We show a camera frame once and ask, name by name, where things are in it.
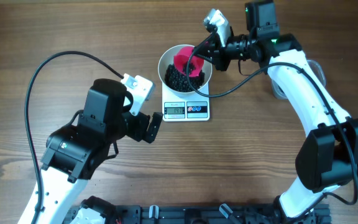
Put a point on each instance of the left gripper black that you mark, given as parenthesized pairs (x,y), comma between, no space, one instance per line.
(142,120)

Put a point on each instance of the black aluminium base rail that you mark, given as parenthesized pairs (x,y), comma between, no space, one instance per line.
(97,210)

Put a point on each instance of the pink measuring scoop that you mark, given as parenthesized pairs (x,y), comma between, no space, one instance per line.
(180,61)

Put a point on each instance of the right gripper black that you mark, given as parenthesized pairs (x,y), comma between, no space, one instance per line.
(214,51)

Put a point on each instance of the black beans in bowl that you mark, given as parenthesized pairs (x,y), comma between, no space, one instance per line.
(178,81)

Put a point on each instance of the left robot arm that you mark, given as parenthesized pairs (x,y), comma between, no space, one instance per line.
(74,152)

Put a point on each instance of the white round bowl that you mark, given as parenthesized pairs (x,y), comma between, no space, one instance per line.
(167,59)

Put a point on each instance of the clear plastic bean container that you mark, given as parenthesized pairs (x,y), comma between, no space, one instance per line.
(317,70)

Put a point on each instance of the white digital kitchen scale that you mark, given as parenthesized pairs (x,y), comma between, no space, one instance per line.
(184,107)

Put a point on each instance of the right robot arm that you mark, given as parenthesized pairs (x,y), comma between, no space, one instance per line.
(328,158)

